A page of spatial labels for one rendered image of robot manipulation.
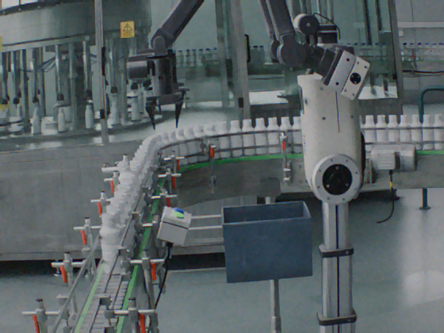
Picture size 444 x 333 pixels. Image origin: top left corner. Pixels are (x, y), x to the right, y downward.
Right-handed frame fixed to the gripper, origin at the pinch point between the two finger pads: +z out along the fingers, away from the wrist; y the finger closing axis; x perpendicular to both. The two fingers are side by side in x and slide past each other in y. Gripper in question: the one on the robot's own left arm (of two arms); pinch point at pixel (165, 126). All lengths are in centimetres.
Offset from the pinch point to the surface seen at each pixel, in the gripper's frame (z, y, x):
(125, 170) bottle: 18, -18, 43
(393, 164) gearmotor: 40, 88, 148
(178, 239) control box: 30.4, 1.9, -10.5
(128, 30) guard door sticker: -27, -49, 351
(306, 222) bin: 43, 41, 56
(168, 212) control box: 23.9, -0.8, -5.1
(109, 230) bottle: 23.1, -15.1, -28.7
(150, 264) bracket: 28, -3, -47
